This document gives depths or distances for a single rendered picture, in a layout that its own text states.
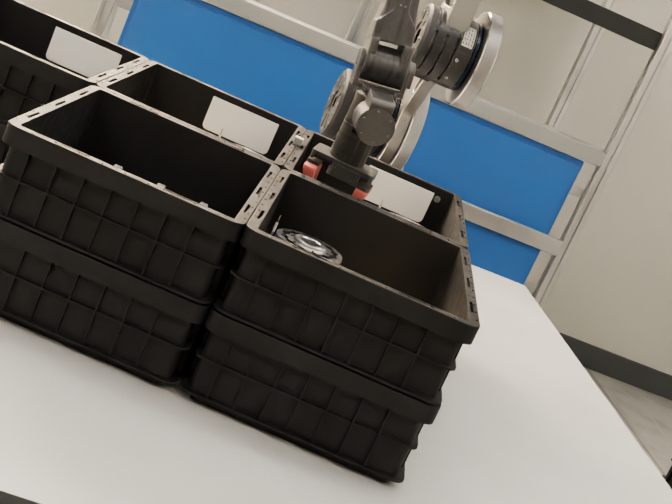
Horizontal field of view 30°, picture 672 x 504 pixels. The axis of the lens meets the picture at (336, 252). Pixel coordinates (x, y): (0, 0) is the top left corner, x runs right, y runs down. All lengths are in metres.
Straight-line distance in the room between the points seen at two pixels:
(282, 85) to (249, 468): 2.60
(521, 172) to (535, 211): 0.14
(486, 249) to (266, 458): 2.74
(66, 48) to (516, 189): 2.16
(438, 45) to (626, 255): 2.88
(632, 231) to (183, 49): 2.16
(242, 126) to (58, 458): 1.05
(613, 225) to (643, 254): 0.19
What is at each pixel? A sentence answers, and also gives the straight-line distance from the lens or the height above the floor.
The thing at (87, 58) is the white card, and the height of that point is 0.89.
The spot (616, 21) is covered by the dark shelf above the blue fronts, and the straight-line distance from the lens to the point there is 4.12.
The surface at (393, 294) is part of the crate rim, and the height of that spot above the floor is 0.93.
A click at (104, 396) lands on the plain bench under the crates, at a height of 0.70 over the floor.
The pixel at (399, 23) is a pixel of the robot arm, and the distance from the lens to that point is 1.87.
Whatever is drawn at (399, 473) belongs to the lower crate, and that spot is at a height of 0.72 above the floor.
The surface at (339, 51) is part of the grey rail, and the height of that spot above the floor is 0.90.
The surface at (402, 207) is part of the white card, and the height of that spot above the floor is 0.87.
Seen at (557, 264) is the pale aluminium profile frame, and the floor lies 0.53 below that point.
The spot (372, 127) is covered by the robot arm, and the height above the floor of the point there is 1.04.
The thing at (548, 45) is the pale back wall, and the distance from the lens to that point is 4.96.
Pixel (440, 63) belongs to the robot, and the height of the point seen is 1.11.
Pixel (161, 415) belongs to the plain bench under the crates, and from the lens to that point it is 1.47.
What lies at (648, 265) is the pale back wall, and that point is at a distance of 5.30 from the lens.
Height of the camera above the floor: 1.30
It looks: 14 degrees down
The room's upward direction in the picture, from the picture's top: 24 degrees clockwise
